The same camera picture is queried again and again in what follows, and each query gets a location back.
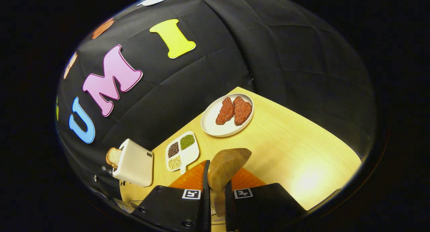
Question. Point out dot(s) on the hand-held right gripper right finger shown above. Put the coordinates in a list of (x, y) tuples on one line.
[(228, 205)]

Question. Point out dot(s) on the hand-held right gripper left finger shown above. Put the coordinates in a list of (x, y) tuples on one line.
[(206, 198)]

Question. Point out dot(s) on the clear chopstick holder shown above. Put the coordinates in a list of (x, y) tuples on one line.
[(213, 214)]

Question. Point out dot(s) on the wooden spoon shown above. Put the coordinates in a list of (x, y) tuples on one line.
[(225, 164)]

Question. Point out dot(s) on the white divided dish of beans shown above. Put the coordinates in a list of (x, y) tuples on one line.
[(188, 154)]

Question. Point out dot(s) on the white round plate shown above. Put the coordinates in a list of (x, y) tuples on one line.
[(210, 124)]

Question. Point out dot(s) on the white toaster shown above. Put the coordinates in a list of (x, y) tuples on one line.
[(134, 164)]

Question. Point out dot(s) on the red meat piece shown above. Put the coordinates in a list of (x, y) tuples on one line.
[(242, 110), (225, 111)]

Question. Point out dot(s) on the toasted bread slice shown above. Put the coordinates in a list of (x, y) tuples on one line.
[(114, 157)]

